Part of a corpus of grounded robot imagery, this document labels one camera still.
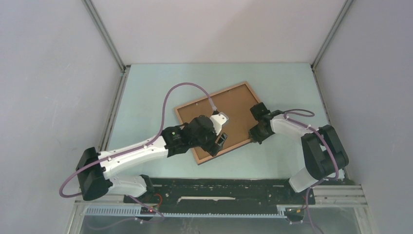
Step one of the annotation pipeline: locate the wooden picture frame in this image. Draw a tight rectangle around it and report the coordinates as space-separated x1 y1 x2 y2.
173 80 263 166

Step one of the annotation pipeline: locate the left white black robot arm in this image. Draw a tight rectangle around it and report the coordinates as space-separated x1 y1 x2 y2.
76 112 229 203

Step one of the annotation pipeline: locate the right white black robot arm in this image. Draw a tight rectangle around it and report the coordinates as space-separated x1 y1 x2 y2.
249 102 349 204

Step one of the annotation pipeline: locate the right corner aluminium profile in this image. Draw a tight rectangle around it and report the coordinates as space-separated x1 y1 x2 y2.
311 0 355 72

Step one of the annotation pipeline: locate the corner aluminium profile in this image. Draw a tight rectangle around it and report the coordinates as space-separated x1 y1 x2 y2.
82 0 126 72
311 0 355 72

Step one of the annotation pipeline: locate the left corner aluminium profile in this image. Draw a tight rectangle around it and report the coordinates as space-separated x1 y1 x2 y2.
82 0 126 72

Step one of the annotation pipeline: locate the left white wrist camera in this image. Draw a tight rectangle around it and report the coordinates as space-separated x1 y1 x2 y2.
209 111 229 136

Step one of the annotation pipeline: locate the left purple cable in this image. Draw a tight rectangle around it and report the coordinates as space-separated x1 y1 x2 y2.
58 82 220 227

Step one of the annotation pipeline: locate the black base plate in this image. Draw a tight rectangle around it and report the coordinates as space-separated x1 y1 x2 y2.
137 178 315 215

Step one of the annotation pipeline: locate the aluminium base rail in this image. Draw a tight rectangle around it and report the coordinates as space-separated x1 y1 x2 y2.
68 178 372 234

